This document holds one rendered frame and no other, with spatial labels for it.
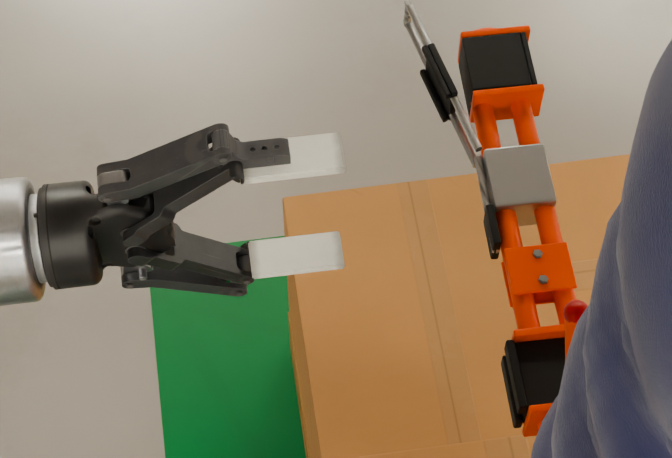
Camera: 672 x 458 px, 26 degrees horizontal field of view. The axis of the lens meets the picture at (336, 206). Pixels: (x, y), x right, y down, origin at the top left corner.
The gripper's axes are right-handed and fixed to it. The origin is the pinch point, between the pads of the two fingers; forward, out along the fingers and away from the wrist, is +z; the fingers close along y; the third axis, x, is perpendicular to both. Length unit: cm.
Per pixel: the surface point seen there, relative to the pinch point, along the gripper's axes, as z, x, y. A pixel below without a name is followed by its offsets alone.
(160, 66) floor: -19, -131, 158
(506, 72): 23, -32, 32
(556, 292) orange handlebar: 22.9, -7.5, 33.9
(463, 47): 19, -36, 32
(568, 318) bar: 20.7, 0.6, 22.7
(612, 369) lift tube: 10.4, 26.3, -26.4
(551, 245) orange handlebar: 23.3, -12.2, 33.1
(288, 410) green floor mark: -1, -51, 158
